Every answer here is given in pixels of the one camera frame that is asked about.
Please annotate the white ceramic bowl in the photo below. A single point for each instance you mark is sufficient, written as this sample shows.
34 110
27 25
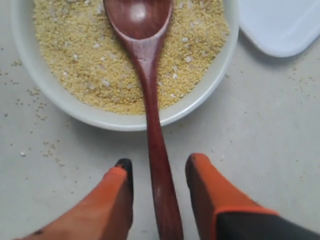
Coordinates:
24 35

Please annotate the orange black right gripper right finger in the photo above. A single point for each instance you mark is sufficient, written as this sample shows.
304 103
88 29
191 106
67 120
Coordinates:
223 212

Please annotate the dark red wooden spoon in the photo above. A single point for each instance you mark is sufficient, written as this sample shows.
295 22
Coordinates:
141 27

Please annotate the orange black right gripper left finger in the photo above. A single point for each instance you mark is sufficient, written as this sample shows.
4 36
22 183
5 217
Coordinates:
106 213

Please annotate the white rectangular plastic tray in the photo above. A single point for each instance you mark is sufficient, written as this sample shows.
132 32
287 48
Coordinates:
280 28

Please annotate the yellow millet grains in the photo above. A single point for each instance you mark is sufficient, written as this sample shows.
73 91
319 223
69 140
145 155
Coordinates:
80 47

